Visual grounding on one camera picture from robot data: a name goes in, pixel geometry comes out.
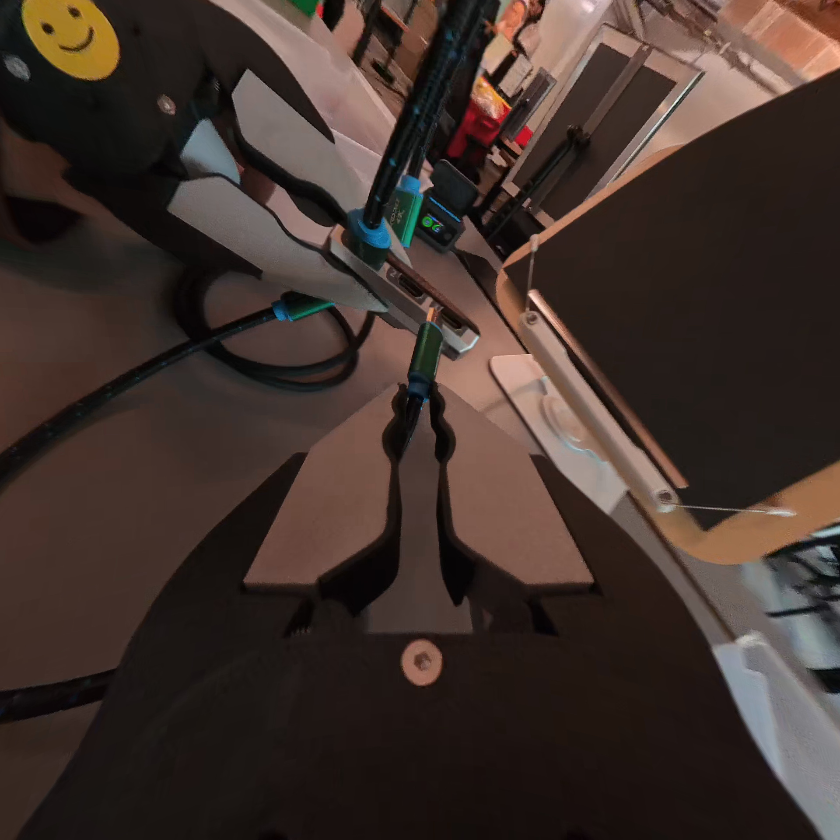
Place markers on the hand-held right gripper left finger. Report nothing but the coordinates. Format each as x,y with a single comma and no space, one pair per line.
328,512

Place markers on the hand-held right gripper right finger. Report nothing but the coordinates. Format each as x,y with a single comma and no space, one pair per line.
505,518

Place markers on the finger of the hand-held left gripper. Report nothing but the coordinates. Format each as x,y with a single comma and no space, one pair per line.
249,236
282,131

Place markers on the hdmi switch box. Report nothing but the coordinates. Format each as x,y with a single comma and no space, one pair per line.
459,341

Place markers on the black charger with display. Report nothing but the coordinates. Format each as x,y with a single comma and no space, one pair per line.
453,190

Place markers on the red storage box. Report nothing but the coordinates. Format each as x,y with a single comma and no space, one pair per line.
482,128

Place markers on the black monitor on wooden board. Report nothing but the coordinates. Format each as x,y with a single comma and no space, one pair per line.
689,295

